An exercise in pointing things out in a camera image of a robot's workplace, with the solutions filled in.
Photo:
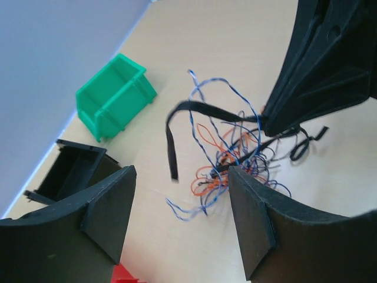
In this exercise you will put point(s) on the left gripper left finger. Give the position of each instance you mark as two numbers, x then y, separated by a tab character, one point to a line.
78	239

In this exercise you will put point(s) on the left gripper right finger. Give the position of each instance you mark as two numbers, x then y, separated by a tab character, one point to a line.
283	240

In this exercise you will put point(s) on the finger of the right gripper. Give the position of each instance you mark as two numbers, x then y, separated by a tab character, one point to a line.
330	63

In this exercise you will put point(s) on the red plastic bin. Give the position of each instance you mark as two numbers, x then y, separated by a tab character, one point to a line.
122	275

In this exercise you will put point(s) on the black plastic bin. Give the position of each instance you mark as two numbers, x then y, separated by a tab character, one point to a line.
77	167

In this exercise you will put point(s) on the green plastic bin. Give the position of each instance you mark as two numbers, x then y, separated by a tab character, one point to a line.
113	97

